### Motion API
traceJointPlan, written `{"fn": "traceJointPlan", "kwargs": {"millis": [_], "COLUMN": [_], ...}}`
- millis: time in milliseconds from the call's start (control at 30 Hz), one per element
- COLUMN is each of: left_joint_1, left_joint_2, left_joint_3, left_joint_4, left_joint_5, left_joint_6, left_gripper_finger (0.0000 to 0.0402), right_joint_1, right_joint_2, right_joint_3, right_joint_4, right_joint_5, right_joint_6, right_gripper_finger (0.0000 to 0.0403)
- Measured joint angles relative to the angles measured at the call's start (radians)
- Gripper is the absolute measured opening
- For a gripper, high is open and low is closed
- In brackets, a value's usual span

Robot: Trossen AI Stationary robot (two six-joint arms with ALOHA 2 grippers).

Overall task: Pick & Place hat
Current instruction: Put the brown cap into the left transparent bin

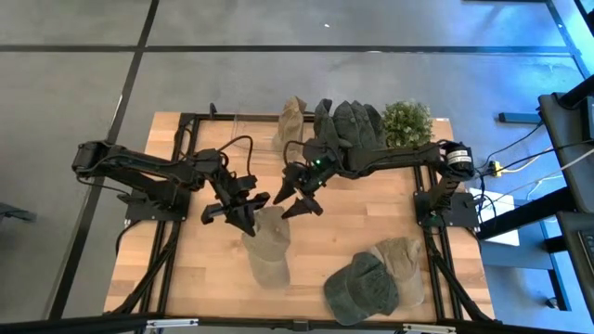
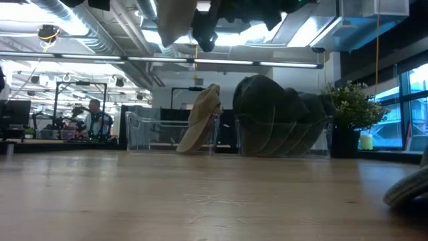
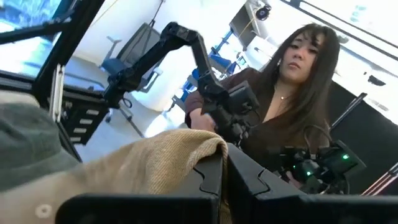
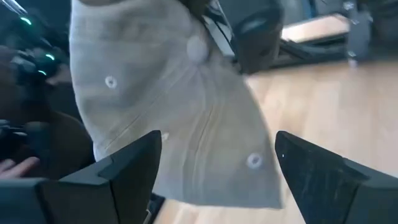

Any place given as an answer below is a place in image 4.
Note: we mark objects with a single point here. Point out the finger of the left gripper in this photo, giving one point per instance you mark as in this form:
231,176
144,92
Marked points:
197,6
258,37

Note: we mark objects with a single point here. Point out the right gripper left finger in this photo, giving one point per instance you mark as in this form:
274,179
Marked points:
93,193

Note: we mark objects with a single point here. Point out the beige cotton baseball cap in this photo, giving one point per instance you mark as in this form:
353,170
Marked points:
155,109

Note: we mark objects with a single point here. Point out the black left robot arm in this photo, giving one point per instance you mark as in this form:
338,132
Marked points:
359,31

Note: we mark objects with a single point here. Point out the black aluminium table frame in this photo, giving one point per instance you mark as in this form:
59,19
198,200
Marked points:
311,53

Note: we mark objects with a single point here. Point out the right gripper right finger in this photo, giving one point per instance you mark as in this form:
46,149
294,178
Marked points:
335,193

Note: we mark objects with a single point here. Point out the person's hand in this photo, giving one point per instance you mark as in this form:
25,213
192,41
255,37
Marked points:
18,168

